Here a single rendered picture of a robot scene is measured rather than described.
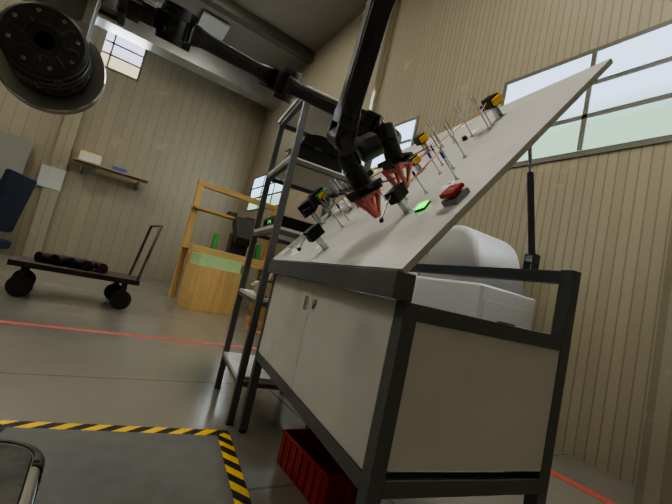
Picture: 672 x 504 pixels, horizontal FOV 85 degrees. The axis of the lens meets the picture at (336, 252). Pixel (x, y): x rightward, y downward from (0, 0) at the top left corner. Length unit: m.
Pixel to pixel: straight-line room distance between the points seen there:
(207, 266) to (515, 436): 5.33
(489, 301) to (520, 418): 1.72
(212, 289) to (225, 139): 6.07
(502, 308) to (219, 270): 4.36
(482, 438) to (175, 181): 10.19
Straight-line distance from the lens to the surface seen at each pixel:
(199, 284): 6.03
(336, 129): 1.01
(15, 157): 10.51
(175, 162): 10.85
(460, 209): 0.97
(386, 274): 0.88
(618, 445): 3.30
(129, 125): 10.91
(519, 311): 3.15
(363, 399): 0.98
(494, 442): 1.16
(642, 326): 3.24
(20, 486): 1.14
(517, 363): 1.15
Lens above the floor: 0.79
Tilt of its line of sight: 6 degrees up
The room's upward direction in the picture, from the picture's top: 13 degrees clockwise
